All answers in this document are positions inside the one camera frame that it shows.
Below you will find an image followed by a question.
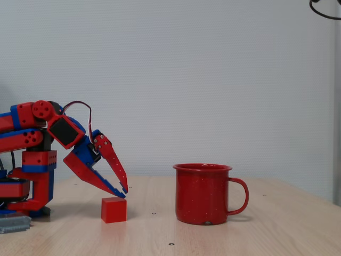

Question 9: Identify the black base cable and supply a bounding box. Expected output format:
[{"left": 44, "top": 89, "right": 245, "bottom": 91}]
[{"left": 0, "top": 150, "right": 15, "bottom": 174}]

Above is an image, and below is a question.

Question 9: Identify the black hanging cable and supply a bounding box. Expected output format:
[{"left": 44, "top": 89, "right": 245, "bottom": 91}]
[{"left": 308, "top": 0, "right": 341, "bottom": 20}]

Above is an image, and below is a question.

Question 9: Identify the red cube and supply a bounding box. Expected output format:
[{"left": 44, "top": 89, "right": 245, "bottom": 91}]
[{"left": 101, "top": 197, "right": 127, "bottom": 223}]

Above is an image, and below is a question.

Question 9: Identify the grey table clamp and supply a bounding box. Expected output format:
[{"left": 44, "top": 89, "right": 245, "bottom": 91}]
[{"left": 0, "top": 215, "right": 32, "bottom": 235}]

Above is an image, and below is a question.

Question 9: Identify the red enamel mug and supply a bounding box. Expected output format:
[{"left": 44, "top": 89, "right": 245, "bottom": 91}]
[{"left": 172, "top": 163, "right": 250, "bottom": 226}]

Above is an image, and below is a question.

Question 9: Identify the red white gripper servo wire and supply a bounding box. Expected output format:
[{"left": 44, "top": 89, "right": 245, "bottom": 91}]
[{"left": 60, "top": 100, "right": 94, "bottom": 145}]

